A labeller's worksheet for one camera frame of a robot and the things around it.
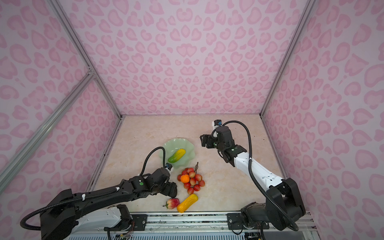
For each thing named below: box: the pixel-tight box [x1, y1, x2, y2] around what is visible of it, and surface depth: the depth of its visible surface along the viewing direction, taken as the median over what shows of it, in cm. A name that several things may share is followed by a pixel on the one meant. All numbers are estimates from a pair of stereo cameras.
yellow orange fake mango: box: [177, 193, 199, 213], surface depth 78 cm
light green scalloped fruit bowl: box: [159, 138, 195, 170], surface depth 98 cm
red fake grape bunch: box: [177, 162, 205, 195], surface depth 83 cm
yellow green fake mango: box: [168, 148, 187, 164], surface depth 95 cm
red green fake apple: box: [162, 198, 180, 210], surface depth 78 cm
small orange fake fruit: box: [180, 174, 190, 183], surface depth 82 cm
